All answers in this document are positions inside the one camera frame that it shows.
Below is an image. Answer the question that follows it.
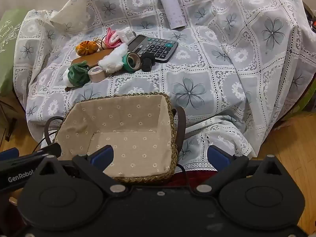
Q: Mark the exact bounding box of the beige tape roll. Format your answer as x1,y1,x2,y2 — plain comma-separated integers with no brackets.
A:
88,66,106,83

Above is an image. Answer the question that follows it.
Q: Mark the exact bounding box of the black mushroom-shaped stamp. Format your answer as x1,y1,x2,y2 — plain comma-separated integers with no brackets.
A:
141,57,155,72

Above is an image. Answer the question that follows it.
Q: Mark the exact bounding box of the purple water bottle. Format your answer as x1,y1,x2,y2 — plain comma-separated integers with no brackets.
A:
160,0,186,29

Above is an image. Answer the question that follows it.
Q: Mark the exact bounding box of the small white tube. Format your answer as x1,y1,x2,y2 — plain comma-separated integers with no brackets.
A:
116,27,136,44

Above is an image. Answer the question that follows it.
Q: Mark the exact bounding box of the black cable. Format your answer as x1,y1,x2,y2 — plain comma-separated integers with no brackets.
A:
30,130,59,155

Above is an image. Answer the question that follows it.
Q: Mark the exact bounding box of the pink and white cloth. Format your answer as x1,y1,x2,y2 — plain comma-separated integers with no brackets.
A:
103,28,122,49

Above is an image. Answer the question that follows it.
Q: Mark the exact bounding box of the green frog plush toy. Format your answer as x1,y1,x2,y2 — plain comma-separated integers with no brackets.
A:
63,61,90,88

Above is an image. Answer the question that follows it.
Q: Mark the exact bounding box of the green tape roll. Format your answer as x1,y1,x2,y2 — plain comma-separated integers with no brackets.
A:
123,53,141,73

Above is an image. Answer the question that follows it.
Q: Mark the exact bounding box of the floral lace cloth cover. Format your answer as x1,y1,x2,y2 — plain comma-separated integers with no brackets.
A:
13,0,315,171

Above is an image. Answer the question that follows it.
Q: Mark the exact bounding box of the green cushion with lettering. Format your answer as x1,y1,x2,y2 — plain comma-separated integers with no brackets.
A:
0,9,28,97

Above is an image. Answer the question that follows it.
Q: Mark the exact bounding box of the orange pumpkin pouch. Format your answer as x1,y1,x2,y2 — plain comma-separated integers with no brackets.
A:
75,41,99,57

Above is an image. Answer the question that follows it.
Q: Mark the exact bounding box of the white fluffy plush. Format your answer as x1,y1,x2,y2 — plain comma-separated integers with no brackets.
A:
98,43,128,74

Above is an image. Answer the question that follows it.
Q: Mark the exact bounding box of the woven basket with fabric liner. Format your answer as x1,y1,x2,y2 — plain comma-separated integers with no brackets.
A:
54,93,186,182

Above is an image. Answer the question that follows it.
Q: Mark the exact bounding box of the brown leather wallet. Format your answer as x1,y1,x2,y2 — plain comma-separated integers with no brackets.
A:
66,49,113,91

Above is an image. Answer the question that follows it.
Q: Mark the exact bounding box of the grey desk calculator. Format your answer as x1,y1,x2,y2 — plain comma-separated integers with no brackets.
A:
128,34,178,63

